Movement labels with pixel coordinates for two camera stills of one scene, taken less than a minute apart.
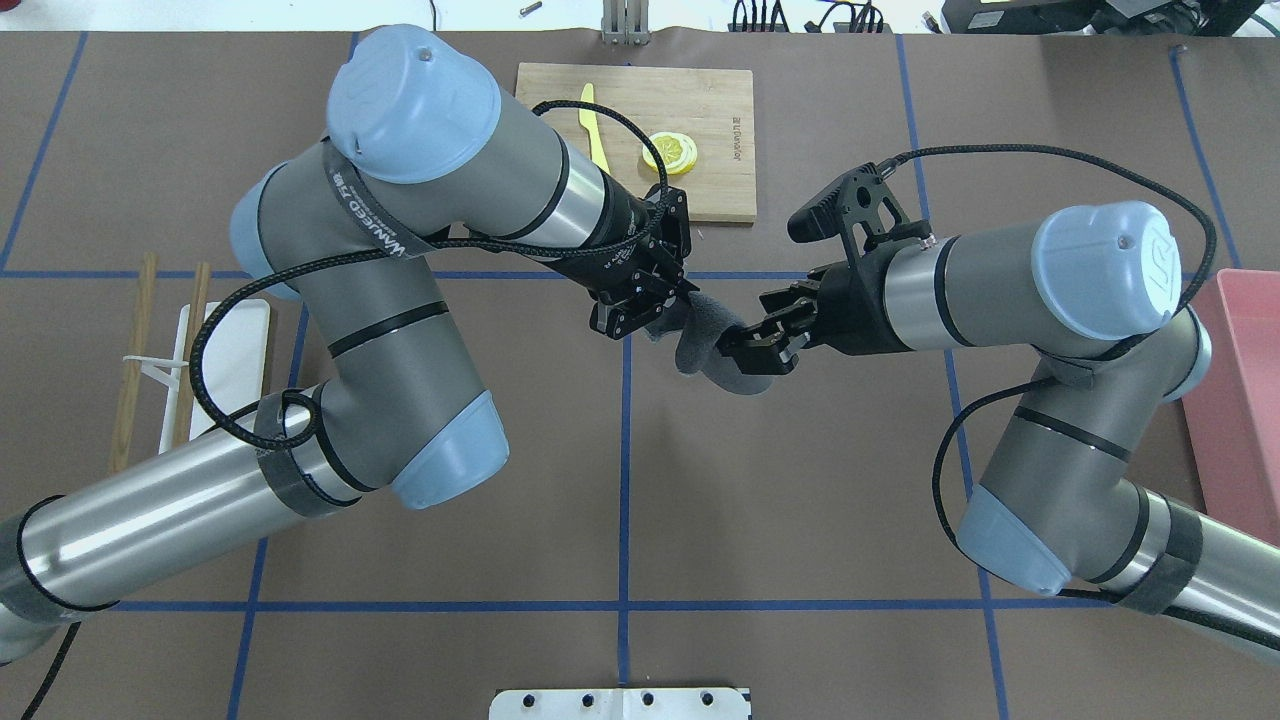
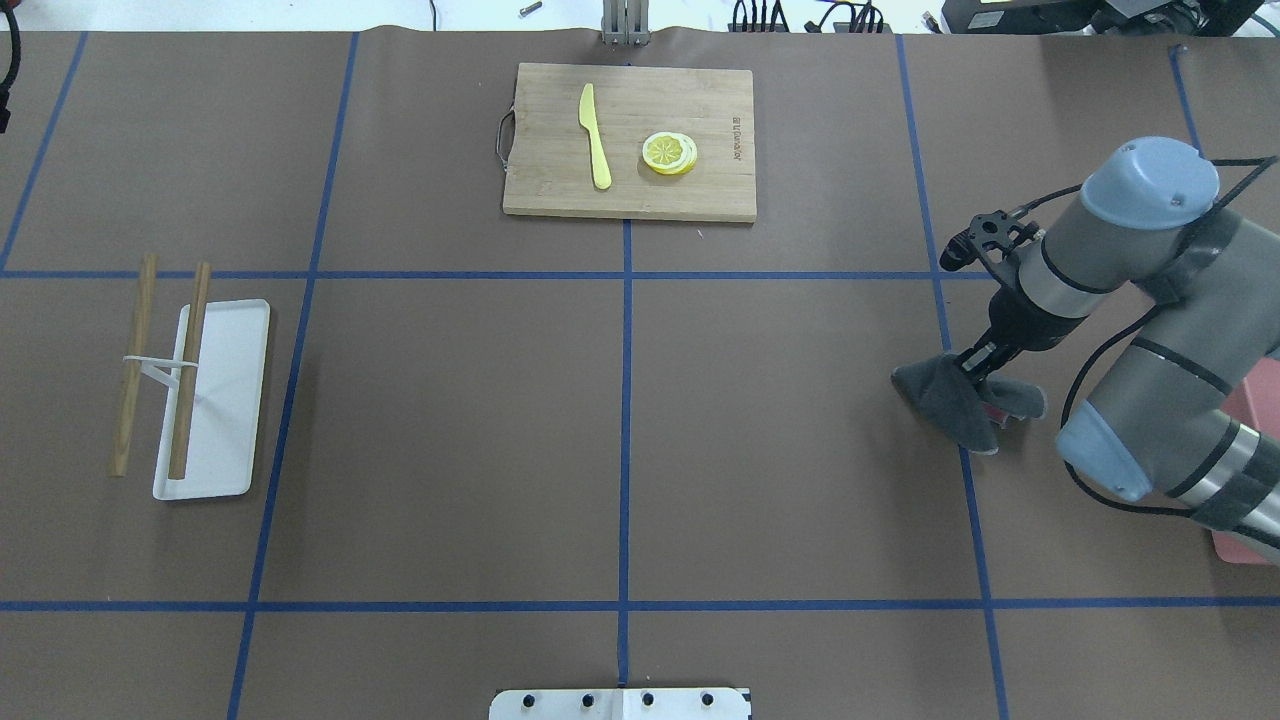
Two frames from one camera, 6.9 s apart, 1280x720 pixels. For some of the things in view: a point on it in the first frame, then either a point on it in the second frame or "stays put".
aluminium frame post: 625,22 stays put
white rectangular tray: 234,365 stays put
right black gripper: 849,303 -> 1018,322
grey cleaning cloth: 698,323 -> 954,401
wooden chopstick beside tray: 120,450 stays put
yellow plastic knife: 589,119 stays put
